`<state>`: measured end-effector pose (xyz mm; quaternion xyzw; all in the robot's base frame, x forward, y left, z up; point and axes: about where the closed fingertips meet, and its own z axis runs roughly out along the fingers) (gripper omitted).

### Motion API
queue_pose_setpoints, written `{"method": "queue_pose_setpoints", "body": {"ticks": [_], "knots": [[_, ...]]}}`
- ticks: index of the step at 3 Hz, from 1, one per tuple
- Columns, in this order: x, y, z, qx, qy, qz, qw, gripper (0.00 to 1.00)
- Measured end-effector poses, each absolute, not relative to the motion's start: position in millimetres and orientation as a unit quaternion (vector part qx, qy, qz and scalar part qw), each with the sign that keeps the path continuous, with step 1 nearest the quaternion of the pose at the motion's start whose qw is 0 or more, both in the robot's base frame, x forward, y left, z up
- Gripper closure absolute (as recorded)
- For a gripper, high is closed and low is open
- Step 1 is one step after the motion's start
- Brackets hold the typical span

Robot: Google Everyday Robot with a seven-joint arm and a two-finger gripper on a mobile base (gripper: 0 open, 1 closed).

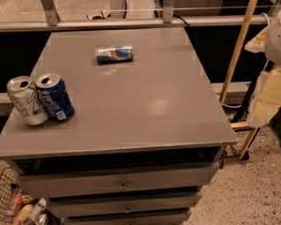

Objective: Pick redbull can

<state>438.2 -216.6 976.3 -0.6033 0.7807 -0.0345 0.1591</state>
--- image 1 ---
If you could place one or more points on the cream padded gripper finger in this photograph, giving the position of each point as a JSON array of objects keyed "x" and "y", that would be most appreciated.
[{"x": 266, "y": 100}]

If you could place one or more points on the red bull can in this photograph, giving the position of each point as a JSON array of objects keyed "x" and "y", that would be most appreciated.
[{"x": 114, "y": 53}]

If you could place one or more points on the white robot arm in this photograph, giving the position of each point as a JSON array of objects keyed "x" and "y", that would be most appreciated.
[{"x": 268, "y": 41}]

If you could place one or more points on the blue pepsi can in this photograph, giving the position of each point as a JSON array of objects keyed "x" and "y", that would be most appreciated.
[{"x": 52, "y": 92}]

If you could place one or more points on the white green soda can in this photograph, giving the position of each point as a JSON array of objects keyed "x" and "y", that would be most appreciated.
[{"x": 23, "y": 93}]

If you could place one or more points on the yellow wooden pole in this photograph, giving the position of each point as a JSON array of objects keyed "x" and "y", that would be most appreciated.
[{"x": 238, "y": 47}]

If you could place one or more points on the top drawer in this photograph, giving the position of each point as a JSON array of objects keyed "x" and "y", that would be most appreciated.
[{"x": 58, "y": 185}]

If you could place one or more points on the drawer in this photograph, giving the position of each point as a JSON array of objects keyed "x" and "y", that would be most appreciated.
[
  {"x": 58, "y": 185},
  {"x": 172, "y": 216},
  {"x": 125, "y": 204}
]

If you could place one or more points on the grey drawer cabinet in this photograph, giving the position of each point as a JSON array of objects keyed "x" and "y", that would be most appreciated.
[{"x": 157, "y": 109}]

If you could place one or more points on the middle drawer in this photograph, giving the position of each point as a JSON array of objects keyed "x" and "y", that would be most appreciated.
[{"x": 125, "y": 204}]

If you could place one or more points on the bottom drawer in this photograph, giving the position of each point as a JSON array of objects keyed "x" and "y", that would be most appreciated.
[{"x": 172, "y": 216}]

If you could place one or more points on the white bottle in basket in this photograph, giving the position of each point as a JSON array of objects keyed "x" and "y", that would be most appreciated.
[{"x": 35, "y": 212}]

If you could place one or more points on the yellow item in basket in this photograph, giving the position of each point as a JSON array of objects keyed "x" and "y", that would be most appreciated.
[{"x": 22, "y": 214}]

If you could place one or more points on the red snack bag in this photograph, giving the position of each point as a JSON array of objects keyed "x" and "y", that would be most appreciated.
[{"x": 18, "y": 199}]

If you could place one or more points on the metal railing frame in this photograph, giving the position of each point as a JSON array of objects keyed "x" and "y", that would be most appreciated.
[{"x": 44, "y": 15}]

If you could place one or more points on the wire basket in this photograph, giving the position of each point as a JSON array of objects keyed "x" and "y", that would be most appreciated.
[{"x": 7, "y": 186}]

